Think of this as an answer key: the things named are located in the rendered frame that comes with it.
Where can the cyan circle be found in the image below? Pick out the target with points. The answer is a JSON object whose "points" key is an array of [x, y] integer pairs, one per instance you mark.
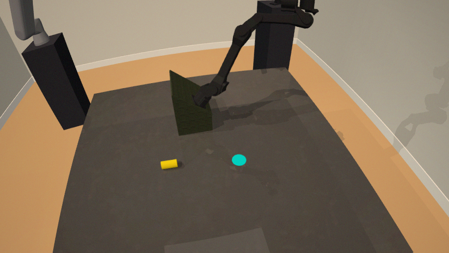
{"points": [[239, 160]]}

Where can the yellow cylinder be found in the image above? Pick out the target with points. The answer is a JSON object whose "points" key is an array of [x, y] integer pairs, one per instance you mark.
{"points": [[169, 164]]}

